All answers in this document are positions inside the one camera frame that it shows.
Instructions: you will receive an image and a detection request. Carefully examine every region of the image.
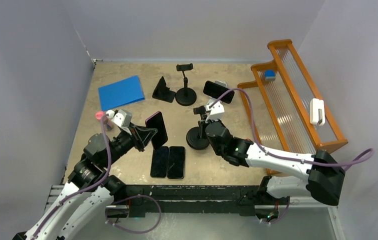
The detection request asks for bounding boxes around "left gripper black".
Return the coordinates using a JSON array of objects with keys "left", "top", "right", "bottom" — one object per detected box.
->
[{"left": 103, "top": 121, "right": 157, "bottom": 167}]

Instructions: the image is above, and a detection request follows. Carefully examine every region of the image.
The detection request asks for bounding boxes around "purple-cased phone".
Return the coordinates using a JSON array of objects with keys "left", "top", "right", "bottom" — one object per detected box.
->
[{"left": 145, "top": 111, "right": 168, "bottom": 150}]

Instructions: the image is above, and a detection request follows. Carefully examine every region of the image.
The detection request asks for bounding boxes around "black round-base pole stand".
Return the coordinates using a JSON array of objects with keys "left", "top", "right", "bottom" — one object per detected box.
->
[{"left": 175, "top": 63, "right": 197, "bottom": 106}]

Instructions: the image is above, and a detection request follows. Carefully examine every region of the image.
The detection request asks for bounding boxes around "black phone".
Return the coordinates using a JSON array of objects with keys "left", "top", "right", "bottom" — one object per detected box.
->
[
  {"left": 150, "top": 146, "right": 169, "bottom": 178},
  {"left": 167, "top": 146, "right": 186, "bottom": 179},
  {"left": 203, "top": 80, "right": 235, "bottom": 104}
]

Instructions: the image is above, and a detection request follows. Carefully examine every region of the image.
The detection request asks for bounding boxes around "black folding phone stand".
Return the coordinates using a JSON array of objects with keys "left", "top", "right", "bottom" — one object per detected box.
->
[{"left": 152, "top": 76, "right": 176, "bottom": 103}]

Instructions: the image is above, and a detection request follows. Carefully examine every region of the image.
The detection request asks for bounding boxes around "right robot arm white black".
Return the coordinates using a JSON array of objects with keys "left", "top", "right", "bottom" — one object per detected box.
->
[{"left": 204, "top": 120, "right": 346, "bottom": 206}]

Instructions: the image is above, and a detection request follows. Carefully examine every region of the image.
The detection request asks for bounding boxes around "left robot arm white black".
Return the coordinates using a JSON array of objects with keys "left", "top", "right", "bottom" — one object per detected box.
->
[{"left": 13, "top": 124, "right": 158, "bottom": 240}]

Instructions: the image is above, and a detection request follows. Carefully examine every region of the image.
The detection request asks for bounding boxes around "silver phone stand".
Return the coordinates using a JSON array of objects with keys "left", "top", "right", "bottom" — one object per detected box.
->
[{"left": 212, "top": 80, "right": 233, "bottom": 104}]

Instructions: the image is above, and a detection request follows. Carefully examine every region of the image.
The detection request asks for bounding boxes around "black phone on silver stand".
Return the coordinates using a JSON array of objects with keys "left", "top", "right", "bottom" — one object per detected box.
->
[{"left": 203, "top": 80, "right": 235, "bottom": 104}]

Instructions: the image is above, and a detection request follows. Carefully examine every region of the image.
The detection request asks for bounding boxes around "pink cup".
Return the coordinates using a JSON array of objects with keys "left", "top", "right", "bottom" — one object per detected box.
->
[{"left": 95, "top": 111, "right": 113, "bottom": 131}]

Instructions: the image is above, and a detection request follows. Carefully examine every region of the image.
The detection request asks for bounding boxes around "blue small block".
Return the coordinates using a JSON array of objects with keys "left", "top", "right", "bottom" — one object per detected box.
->
[{"left": 264, "top": 69, "right": 276, "bottom": 82}]

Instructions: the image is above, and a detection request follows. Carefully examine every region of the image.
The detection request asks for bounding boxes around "orange wooden rack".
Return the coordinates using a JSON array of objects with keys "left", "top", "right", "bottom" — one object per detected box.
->
[{"left": 238, "top": 39, "right": 348, "bottom": 154}]

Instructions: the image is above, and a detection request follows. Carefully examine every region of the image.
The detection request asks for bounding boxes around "white clip on rack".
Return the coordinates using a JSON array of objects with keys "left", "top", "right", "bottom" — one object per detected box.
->
[{"left": 309, "top": 98, "right": 326, "bottom": 126}]

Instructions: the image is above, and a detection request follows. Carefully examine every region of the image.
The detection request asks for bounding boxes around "black base frame rail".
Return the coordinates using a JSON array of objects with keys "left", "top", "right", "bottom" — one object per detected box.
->
[{"left": 44, "top": 184, "right": 338, "bottom": 220}]

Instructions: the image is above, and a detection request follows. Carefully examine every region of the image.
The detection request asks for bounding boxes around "purple cable loop front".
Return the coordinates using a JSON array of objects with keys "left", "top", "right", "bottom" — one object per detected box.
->
[{"left": 104, "top": 194, "right": 162, "bottom": 235}]

